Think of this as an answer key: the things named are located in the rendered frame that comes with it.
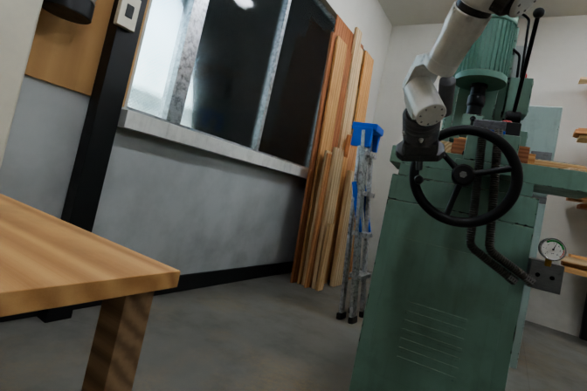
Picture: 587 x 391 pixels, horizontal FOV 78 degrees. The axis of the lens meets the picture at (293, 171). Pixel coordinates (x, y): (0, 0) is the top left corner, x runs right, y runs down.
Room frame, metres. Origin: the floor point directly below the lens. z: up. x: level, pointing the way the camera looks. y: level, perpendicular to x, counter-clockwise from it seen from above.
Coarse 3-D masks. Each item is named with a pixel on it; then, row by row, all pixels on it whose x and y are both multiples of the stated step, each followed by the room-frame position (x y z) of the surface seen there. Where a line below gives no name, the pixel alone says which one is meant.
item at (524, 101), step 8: (512, 80) 1.43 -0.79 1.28; (528, 80) 1.40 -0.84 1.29; (512, 88) 1.42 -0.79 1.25; (528, 88) 1.40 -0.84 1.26; (512, 96) 1.42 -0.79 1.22; (528, 96) 1.40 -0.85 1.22; (512, 104) 1.42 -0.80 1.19; (520, 104) 1.41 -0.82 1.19; (528, 104) 1.40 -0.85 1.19; (504, 112) 1.43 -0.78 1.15
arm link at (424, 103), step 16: (416, 80) 0.80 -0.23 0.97; (448, 80) 0.77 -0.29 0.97; (416, 96) 0.78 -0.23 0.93; (432, 96) 0.76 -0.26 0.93; (448, 96) 0.79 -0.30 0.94; (416, 112) 0.77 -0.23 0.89; (432, 112) 0.76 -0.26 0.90; (448, 112) 0.82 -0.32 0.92; (416, 128) 0.83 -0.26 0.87; (432, 128) 0.83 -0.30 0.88
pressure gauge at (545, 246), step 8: (544, 240) 1.01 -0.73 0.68; (552, 240) 1.01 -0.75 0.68; (560, 240) 1.00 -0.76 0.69; (544, 248) 1.01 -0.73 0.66; (552, 248) 1.01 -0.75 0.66; (560, 248) 1.00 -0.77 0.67; (544, 256) 1.01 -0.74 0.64; (552, 256) 1.01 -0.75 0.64; (560, 256) 1.00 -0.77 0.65; (544, 264) 1.03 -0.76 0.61
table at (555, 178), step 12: (396, 156) 1.26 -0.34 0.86; (456, 156) 1.18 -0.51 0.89; (444, 168) 1.19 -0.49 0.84; (528, 168) 1.10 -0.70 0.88; (540, 168) 1.08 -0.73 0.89; (552, 168) 1.07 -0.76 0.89; (528, 180) 1.09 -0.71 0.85; (540, 180) 1.08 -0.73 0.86; (552, 180) 1.07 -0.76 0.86; (564, 180) 1.06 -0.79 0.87; (576, 180) 1.05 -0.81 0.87; (540, 192) 1.24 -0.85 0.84; (552, 192) 1.18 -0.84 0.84; (564, 192) 1.12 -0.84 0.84; (576, 192) 1.07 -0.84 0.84
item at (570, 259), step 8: (584, 80) 2.90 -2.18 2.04; (584, 128) 2.71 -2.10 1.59; (576, 136) 2.73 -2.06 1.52; (584, 136) 2.66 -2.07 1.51; (568, 200) 2.92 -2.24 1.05; (576, 200) 2.84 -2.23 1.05; (584, 200) 2.72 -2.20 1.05; (584, 208) 2.77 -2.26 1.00; (576, 256) 2.61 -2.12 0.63; (568, 264) 2.65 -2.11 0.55; (576, 264) 2.63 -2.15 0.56; (584, 264) 2.54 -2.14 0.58; (568, 272) 2.58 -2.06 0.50; (576, 272) 2.55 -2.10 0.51; (584, 272) 2.53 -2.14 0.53; (584, 304) 2.89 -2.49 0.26; (584, 312) 2.85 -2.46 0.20; (584, 320) 2.84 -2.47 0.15; (584, 328) 2.84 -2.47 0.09; (584, 336) 2.84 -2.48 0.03
